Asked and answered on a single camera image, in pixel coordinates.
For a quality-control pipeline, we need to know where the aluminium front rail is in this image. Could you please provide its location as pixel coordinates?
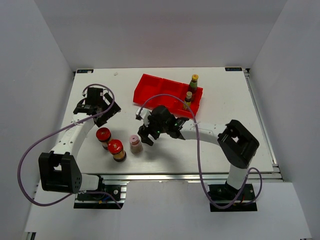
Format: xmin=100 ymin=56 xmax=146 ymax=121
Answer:
xmin=101 ymin=171 xmax=283 ymax=182

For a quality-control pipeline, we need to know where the blue table corner label left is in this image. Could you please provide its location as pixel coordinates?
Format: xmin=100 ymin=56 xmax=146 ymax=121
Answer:
xmin=76 ymin=69 xmax=94 ymax=74

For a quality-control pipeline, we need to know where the red lid sauce jar rear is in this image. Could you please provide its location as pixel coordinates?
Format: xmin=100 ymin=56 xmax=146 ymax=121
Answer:
xmin=95 ymin=127 xmax=112 ymax=150

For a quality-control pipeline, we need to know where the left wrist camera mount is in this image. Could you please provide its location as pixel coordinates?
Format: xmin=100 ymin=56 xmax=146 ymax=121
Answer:
xmin=81 ymin=87 xmax=88 ymax=96

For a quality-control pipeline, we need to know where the blue table corner label right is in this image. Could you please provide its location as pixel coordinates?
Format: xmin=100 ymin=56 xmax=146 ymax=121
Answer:
xmin=224 ymin=67 xmax=243 ymax=72

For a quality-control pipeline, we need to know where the aluminium right side rail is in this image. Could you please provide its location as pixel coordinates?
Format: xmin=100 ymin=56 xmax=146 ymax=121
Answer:
xmin=243 ymin=68 xmax=283 ymax=180

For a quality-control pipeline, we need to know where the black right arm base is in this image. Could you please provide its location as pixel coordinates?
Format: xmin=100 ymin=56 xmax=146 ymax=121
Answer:
xmin=207 ymin=183 xmax=258 ymax=213

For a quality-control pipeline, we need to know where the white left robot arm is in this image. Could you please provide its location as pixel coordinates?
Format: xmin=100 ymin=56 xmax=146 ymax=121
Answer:
xmin=40 ymin=84 xmax=121 ymax=200

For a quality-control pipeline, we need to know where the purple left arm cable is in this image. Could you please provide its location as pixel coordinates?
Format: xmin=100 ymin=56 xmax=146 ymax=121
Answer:
xmin=17 ymin=83 xmax=122 ymax=207

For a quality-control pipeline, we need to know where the yellow cap sauce bottle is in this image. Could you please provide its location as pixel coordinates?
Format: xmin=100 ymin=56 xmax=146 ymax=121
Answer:
xmin=188 ymin=74 xmax=199 ymax=102

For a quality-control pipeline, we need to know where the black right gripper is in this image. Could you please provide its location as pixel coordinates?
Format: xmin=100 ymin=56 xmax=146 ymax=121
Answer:
xmin=138 ymin=113 xmax=168 ymax=146

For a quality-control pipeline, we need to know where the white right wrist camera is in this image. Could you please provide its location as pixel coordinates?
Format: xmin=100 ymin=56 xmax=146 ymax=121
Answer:
xmin=135 ymin=107 xmax=151 ymax=126

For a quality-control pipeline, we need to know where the aluminium rail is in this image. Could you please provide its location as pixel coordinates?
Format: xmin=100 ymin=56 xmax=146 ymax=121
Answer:
xmin=101 ymin=171 xmax=283 ymax=182
xmin=243 ymin=68 xmax=283 ymax=180

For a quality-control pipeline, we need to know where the blue table corner label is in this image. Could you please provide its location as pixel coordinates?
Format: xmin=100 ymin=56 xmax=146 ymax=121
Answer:
xmin=224 ymin=67 xmax=243 ymax=72
xmin=76 ymin=69 xmax=94 ymax=74

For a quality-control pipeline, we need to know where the pink cap spice jar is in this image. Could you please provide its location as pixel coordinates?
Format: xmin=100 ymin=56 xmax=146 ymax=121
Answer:
xmin=129 ymin=135 xmax=143 ymax=154

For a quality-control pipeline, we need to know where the red lid sauce jar front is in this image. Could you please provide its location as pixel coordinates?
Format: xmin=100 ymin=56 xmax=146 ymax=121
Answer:
xmin=107 ymin=139 xmax=127 ymax=162

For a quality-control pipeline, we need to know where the small yellow label bottle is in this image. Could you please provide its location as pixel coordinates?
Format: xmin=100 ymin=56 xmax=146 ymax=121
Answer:
xmin=182 ymin=91 xmax=193 ymax=110

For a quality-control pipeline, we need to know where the red three-compartment plastic bin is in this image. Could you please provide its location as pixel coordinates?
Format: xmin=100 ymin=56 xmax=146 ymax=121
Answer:
xmin=133 ymin=73 xmax=203 ymax=119

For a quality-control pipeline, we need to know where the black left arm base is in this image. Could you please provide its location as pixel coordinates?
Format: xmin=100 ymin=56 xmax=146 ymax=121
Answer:
xmin=73 ymin=175 xmax=128 ymax=210

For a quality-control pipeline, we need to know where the red lid sauce jar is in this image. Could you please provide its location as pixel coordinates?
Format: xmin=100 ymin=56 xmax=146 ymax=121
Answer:
xmin=107 ymin=139 xmax=127 ymax=162
xmin=95 ymin=127 xmax=112 ymax=150

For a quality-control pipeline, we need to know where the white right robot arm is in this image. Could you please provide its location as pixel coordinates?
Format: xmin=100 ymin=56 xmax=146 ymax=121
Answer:
xmin=135 ymin=105 xmax=260 ymax=200

